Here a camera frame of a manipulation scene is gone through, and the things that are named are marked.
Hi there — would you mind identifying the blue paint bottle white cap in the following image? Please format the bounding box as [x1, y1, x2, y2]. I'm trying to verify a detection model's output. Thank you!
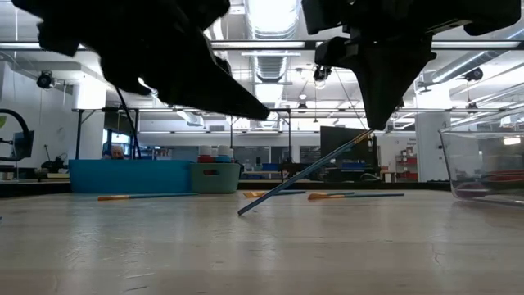
[215, 144, 233, 165]

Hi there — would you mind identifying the black aluminium table frame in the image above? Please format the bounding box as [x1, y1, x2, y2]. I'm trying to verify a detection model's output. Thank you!
[0, 179, 454, 198]

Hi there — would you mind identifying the black monitor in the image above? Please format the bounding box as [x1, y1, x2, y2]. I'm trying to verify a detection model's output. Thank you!
[319, 125, 378, 167]

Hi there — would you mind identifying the small green plastic bin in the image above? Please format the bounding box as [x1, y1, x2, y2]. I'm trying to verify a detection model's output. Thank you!
[189, 162, 242, 194]

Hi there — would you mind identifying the blue paintbrush orange tip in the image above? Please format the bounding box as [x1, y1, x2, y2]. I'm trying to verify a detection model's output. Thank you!
[243, 189, 307, 199]
[97, 192, 200, 202]
[237, 129, 374, 217]
[307, 191, 356, 202]
[327, 192, 405, 200]

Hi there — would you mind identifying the clear plastic container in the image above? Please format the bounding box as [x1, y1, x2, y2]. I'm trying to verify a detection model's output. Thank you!
[438, 107, 524, 208]

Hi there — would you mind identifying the silver ceiling pipe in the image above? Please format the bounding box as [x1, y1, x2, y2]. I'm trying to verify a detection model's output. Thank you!
[429, 28, 524, 85]

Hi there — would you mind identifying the black hanging cable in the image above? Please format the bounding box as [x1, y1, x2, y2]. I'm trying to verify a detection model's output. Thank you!
[115, 88, 142, 160]

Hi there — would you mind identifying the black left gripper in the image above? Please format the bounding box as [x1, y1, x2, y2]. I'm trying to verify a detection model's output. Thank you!
[11, 0, 270, 121]

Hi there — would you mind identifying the large blue plastic bin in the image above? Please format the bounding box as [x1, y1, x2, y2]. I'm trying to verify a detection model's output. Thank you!
[68, 159, 194, 194]

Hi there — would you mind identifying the black ceiling camera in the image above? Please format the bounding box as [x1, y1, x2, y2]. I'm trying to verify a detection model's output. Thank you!
[36, 70, 55, 90]
[313, 65, 332, 83]
[464, 66, 485, 82]

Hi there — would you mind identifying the silver ceiling air duct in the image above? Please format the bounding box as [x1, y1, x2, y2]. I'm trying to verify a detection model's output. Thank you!
[244, 0, 302, 83]

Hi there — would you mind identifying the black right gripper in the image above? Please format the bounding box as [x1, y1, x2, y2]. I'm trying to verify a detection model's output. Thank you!
[301, 0, 524, 131]

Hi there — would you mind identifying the red paint bottle white cap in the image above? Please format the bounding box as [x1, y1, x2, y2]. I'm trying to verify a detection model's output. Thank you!
[197, 145, 214, 165]

